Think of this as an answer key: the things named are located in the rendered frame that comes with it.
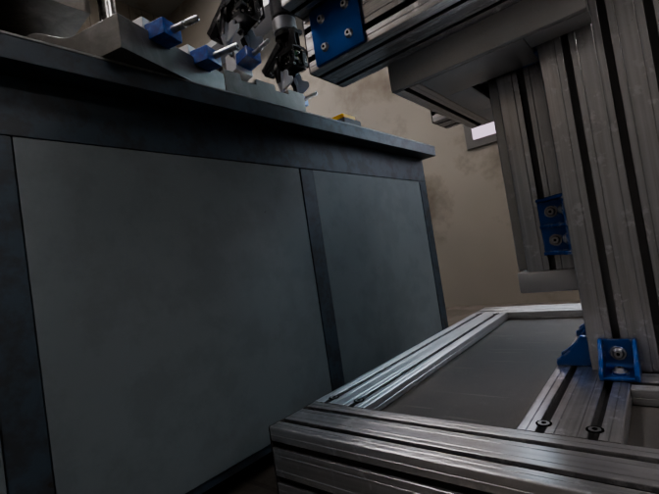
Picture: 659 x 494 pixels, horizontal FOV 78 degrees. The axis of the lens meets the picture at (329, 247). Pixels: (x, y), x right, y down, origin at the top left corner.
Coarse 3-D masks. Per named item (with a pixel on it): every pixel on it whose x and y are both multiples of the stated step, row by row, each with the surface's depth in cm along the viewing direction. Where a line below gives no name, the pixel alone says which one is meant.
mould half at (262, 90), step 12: (228, 72) 92; (228, 84) 92; (240, 84) 94; (252, 84) 97; (264, 84) 100; (252, 96) 96; (264, 96) 99; (276, 96) 102; (288, 96) 106; (300, 96) 110; (300, 108) 109
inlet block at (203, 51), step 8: (184, 48) 78; (192, 48) 79; (200, 48) 77; (208, 48) 77; (224, 48) 77; (232, 48) 76; (200, 56) 77; (208, 56) 77; (216, 56) 78; (200, 64) 78; (208, 64) 79; (216, 64) 79
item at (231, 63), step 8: (264, 40) 92; (248, 48) 94; (256, 48) 93; (232, 56) 96; (240, 56) 94; (248, 56) 93; (256, 56) 95; (232, 64) 96; (240, 64) 95; (248, 64) 96; (256, 64) 96; (240, 72) 96; (248, 72) 98
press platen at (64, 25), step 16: (0, 0) 141; (16, 0) 142; (32, 0) 143; (48, 0) 144; (64, 0) 147; (80, 0) 152; (0, 16) 148; (16, 16) 149; (32, 16) 150; (48, 16) 152; (64, 16) 153; (80, 16) 154; (16, 32) 158; (32, 32) 160; (48, 32) 161; (64, 32) 162
